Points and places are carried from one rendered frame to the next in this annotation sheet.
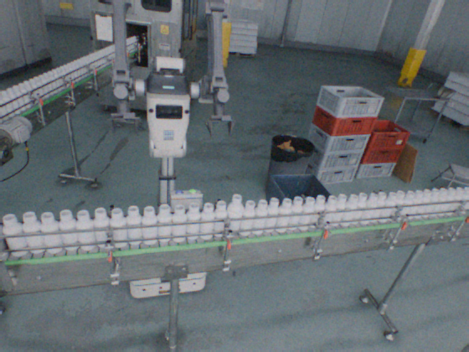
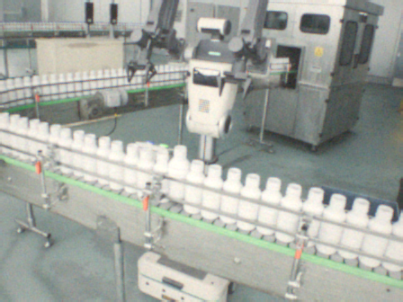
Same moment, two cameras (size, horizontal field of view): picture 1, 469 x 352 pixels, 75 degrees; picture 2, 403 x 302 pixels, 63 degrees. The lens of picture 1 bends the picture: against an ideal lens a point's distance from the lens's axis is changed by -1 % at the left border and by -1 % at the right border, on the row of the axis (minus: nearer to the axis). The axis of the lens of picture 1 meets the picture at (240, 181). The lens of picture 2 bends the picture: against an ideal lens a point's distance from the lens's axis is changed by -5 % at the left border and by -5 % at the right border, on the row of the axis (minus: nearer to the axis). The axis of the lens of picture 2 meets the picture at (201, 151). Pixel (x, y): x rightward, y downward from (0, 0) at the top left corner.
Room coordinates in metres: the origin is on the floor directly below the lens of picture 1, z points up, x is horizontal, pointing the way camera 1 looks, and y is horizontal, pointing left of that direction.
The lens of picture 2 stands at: (0.39, -0.72, 1.57)
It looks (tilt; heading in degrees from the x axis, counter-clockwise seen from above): 21 degrees down; 44
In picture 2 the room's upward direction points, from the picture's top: 4 degrees clockwise
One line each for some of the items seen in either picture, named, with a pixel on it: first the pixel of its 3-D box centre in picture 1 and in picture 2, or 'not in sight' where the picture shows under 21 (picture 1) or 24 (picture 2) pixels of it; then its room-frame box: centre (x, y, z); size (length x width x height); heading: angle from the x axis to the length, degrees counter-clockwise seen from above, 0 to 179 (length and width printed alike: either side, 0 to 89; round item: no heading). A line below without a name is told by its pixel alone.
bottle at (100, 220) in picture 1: (102, 227); (57, 146); (0.86, 0.49, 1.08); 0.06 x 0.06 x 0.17
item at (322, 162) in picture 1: (332, 152); not in sight; (3.54, -1.08, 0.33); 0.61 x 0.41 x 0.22; 117
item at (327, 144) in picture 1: (337, 137); not in sight; (3.53, -1.08, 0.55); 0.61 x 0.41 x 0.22; 118
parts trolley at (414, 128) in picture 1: (409, 112); not in sight; (5.40, -2.73, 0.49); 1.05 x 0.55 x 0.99; 111
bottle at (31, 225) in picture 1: (33, 232); (17, 135); (0.77, 0.71, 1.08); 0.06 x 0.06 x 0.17
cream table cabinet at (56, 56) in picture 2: not in sight; (81, 80); (2.72, 4.15, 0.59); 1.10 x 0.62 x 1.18; 3
